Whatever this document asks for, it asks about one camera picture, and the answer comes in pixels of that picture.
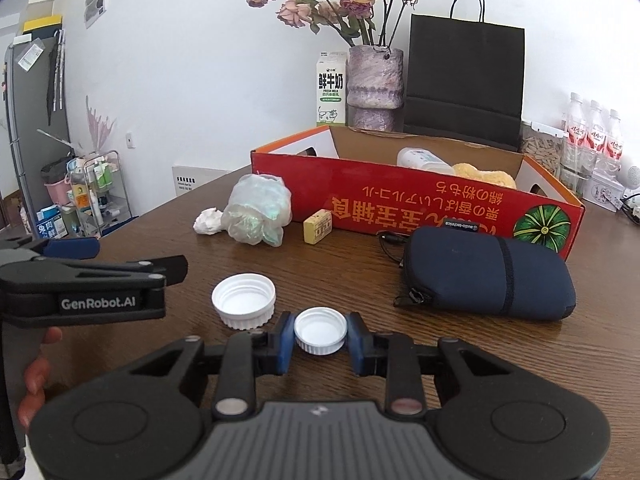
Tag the white plastic bottle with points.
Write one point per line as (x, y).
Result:
(422, 160)

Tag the white board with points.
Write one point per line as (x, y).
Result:
(200, 180)

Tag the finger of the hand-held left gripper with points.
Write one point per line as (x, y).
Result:
(70, 248)
(115, 267)

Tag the white tin box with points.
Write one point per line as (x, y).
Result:
(607, 191)

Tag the yellow and white plush toy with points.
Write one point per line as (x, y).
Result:
(482, 175)

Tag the clear plastic bag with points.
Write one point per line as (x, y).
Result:
(257, 210)

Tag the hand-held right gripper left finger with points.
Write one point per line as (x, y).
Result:
(285, 342)

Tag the pink flower wall decal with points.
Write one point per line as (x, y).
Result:
(100, 125)

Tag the large white bottle cap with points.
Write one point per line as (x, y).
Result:
(245, 300)

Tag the metal storage cart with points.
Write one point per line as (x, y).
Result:
(100, 190)

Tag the red label water bottle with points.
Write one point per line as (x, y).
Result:
(613, 145)
(594, 137)
(574, 130)

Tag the clear jar of seeds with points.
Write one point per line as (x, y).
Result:
(542, 152)

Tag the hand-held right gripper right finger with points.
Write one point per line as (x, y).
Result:
(356, 342)

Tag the dark zip pouch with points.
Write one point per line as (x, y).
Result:
(480, 275)

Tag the white round speaker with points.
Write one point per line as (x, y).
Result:
(631, 177)

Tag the small yellow box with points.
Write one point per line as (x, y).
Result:
(317, 227)

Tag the white and green milk carton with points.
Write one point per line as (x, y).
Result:
(331, 90)

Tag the black paper bag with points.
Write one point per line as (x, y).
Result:
(465, 75)

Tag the red cardboard box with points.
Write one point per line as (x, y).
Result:
(425, 210)

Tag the small white bottle cap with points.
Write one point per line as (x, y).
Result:
(320, 332)

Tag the purple ceramic vase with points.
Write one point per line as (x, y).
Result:
(375, 85)

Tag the grey refrigerator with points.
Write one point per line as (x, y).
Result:
(30, 110)

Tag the white tissue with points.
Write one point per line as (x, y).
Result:
(209, 222)

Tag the white wall socket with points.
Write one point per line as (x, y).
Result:
(130, 140)

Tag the yellow flat box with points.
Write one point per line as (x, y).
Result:
(42, 24)

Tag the blue printed box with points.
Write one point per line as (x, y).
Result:
(51, 225)

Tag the pink plastic basket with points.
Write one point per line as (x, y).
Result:
(57, 187)

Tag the person's left hand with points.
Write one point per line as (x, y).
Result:
(37, 375)

